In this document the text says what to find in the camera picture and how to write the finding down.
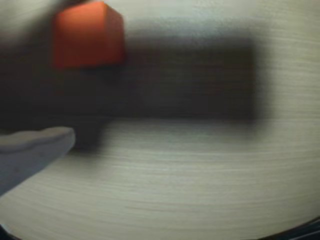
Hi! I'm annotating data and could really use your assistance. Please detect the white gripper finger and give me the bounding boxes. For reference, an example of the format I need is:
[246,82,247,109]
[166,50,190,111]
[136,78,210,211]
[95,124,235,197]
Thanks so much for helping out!
[0,125,76,197]

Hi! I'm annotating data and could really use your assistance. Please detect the orange cube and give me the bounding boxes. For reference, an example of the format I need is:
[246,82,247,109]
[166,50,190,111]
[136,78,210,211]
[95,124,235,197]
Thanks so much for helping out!
[51,0,126,71]

